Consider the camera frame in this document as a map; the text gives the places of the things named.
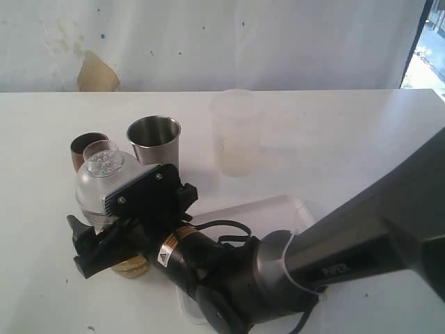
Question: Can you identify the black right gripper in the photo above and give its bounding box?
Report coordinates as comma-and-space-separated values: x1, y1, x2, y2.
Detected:
67, 183, 198, 278

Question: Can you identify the clear plastic shaker body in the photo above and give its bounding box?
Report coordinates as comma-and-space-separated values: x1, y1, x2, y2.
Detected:
81, 209, 149, 279

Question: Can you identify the clear plastic shaker lid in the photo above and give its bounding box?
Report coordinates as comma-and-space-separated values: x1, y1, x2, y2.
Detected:
76, 140, 148, 224

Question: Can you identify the brown wooden cup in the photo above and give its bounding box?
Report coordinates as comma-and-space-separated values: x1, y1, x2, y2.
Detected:
70, 132, 108, 173

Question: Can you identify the stainless steel cup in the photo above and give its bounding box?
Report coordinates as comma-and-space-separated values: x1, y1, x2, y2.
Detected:
127, 116, 181, 168

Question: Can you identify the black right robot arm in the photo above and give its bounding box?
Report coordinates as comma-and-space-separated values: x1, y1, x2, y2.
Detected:
67, 132, 444, 333

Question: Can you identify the white plastic tray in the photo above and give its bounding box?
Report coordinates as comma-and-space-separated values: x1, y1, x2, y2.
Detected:
177, 195, 309, 325

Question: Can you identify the translucent plastic cup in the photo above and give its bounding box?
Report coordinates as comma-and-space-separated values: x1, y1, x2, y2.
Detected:
210, 89, 263, 177

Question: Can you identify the white zip tie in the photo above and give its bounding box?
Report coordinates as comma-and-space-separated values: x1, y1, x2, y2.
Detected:
283, 208, 323, 296

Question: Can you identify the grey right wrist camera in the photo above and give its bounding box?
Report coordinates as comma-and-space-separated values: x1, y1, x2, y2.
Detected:
103, 164, 181, 218

